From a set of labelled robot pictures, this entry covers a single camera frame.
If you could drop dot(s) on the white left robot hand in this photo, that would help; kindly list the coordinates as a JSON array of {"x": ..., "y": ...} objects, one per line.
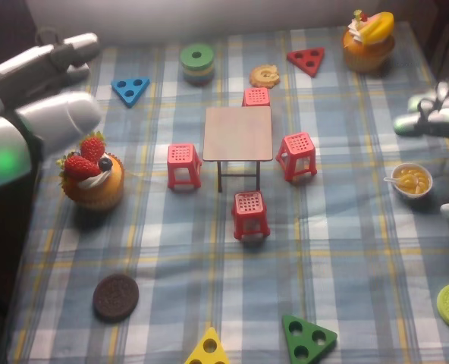
[{"x": 57, "y": 117}]

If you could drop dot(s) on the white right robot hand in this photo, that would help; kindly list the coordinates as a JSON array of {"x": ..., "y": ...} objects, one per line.
[{"x": 442, "y": 121}]

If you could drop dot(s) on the bowl of yellow food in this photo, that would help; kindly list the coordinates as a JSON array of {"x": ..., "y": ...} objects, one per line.
[{"x": 412, "y": 181}]

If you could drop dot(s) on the red stool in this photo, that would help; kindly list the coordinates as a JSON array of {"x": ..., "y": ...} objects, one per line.
[
  {"x": 250, "y": 216},
  {"x": 183, "y": 163},
  {"x": 297, "y": 151},
  {"x": 256, "y": 97}
]

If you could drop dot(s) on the small brown toy table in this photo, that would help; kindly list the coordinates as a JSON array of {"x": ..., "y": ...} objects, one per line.
[{"x": 237, "y": 132}]

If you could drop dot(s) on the red stool back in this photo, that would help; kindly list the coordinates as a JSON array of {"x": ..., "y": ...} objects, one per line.
[{"x": 256, "y": 97}]

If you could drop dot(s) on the red stool front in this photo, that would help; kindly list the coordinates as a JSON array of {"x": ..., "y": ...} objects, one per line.
[{"x": 250, "y": 216}]

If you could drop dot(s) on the strawberry toy cupcake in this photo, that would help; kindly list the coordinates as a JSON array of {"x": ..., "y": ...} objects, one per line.
[{"x": 95, "y": 182}]

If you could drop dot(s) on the blue triangle block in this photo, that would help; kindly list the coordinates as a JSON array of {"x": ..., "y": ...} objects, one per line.
[{"x": 129, "y": 91}]

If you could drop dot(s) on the mango toy cupcake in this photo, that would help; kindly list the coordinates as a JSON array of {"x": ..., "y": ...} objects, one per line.
[{"x": 368, "y": 49}]

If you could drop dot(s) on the red triangle block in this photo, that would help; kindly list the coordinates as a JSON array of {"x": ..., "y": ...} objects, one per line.
[{"x": 307, "y": 60}]

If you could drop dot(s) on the stacked colour rings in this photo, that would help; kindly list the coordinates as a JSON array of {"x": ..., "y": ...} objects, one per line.
[{"x": 197, "y": 62}]

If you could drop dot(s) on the blue plaid tablecloth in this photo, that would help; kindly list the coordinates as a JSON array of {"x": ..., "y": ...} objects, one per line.
[{"x": 323, "y": 258}]

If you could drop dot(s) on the yellow swirl biscuit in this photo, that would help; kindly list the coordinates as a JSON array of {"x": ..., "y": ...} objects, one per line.
[{"x": 264, "y": 76}]

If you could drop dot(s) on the chocolate sandwich cookie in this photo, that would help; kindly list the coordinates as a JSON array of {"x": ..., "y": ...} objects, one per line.
[{"x": 115, "y": 297}]

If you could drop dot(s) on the green triangle block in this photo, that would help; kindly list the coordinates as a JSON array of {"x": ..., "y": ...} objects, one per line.
[{"x": 304, "y": 343}]

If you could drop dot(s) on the yellow triangle block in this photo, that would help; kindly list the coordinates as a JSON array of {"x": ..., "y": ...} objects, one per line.
[{"x": 209, "y": 350}]

